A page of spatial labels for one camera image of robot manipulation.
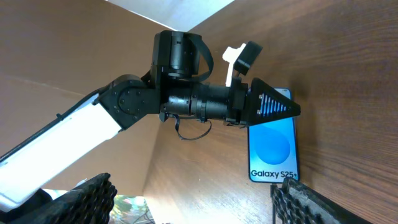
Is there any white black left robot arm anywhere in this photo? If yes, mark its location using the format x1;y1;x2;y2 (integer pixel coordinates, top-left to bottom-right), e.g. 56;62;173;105
1;30;301;213

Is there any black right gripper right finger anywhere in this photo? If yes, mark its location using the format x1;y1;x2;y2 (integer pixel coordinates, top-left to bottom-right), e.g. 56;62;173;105
271;177;370;224

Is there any blue Galaxy smartphone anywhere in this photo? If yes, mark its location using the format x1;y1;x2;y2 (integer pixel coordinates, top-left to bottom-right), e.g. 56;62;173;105
247;87;300;184

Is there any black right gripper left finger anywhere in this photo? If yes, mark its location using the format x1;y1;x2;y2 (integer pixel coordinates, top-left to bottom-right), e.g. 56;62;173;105
9;173;118;224

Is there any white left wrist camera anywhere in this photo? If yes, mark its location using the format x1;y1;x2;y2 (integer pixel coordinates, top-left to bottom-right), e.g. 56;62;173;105
222;41;263;87

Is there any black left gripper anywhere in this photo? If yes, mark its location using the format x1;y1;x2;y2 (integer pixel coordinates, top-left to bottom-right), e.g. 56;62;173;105
224;77;301;127

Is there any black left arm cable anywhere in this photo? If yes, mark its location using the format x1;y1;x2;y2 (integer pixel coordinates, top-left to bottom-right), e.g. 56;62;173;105
173;114;213;141

